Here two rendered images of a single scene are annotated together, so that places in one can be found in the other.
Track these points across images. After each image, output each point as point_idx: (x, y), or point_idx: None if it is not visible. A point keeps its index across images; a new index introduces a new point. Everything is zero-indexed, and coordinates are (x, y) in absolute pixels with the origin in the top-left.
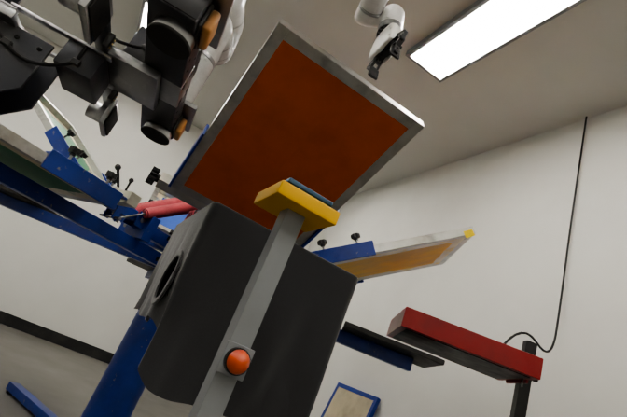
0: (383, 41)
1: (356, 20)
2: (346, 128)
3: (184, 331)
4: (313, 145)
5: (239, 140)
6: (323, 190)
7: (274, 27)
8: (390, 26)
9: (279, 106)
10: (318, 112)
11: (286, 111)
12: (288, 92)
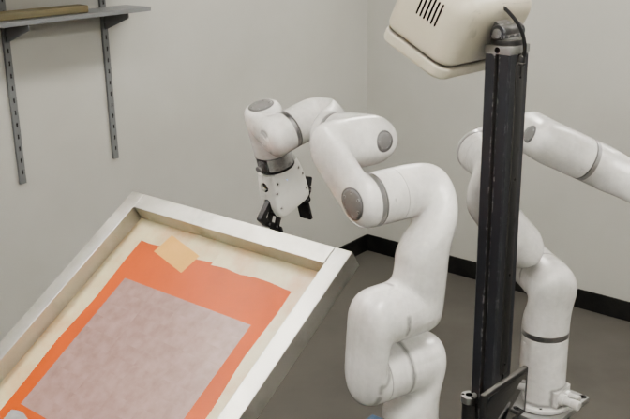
0: (304, 198)
1: (281, 155)
2: (157, 283)
3: None
4: (132, 344)
5: None
6: (32, 381)
7: (344, 268)
8: (301, 169)
9: (220, 347)
10: (195, 302)
11: (208, 342)
12: (242, 320)
